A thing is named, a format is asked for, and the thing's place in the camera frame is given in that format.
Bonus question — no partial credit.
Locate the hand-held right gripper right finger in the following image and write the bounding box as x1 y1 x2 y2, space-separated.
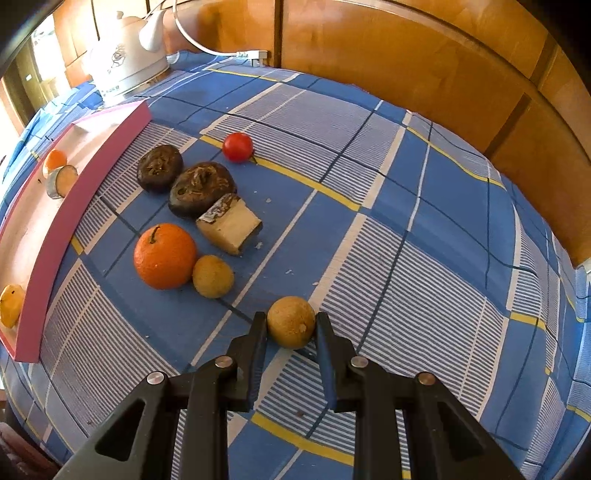
316 312 527 480

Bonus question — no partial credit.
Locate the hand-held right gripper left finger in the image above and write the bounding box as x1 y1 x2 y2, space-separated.
54 312 269 480

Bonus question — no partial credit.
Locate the small yellow-brown round fruit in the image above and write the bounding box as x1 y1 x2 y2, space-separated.
267 296 317 348

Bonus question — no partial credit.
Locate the small tan round fruit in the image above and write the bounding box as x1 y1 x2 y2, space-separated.
192 255 235 299

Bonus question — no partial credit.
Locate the cut sugarcane chunk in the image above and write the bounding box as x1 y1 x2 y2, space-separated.
196 193 263 256

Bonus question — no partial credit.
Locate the dark brown wrinkled fruit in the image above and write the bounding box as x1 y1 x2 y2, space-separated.
137 144 184 193
167 162 238 219

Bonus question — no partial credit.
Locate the red tomato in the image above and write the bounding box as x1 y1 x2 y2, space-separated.
222 132 257 164

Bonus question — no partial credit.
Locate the pink tray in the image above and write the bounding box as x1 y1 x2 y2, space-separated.
0 100 152 363

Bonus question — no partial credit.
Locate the large orange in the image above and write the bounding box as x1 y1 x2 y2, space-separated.
133 223 198 291

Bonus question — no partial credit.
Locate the blue checkered tablecloth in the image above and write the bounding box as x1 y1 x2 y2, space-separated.
0 50 591 480

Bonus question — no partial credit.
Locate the yellow fruit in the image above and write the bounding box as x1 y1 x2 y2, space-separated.
0 284 25 329

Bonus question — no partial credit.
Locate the small cut sugarcane slice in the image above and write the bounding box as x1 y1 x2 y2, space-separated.
46 165 79 200

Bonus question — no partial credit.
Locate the small orange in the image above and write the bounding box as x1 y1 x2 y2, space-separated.
42 148 68 179

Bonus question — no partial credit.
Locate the white electric kettle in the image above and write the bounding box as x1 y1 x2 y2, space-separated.
82 8 171 108

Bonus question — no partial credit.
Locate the wooden cabinet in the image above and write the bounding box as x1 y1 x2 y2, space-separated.
51 0 591 269

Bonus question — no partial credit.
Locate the white power cable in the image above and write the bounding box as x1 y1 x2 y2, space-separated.
172 0 269 64

